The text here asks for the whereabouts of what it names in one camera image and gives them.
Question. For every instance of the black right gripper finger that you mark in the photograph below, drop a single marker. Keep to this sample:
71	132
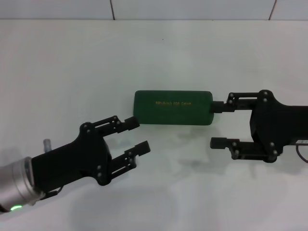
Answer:
219	142
217	107

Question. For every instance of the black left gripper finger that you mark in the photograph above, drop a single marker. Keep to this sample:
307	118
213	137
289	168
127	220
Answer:
130	123
142	148

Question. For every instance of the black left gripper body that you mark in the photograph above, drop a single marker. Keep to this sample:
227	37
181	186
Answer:
72	161

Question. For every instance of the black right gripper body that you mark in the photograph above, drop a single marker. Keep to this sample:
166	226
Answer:
276	125

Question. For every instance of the green glasses case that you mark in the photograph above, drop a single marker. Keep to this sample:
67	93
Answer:
173	108

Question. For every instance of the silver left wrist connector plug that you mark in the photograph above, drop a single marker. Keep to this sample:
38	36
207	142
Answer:
47	145

